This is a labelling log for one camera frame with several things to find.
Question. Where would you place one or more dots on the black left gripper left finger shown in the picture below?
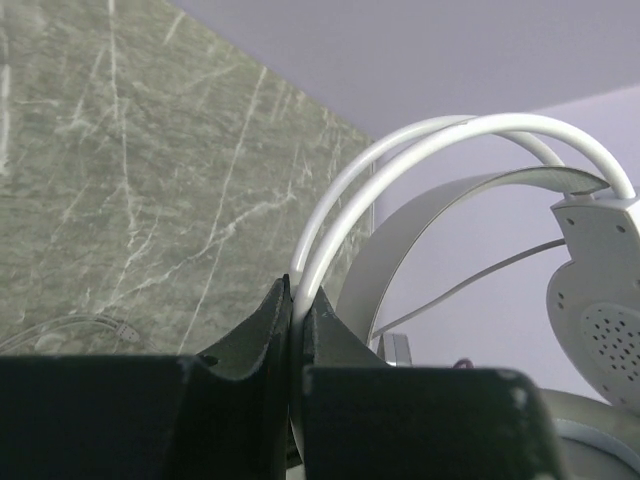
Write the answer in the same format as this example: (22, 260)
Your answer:
(217, 414)

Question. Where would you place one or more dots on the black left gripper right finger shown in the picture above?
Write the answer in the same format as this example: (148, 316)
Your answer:
(361, 418)

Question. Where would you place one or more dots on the white headphones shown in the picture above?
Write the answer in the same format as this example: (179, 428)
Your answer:
(592, 300)

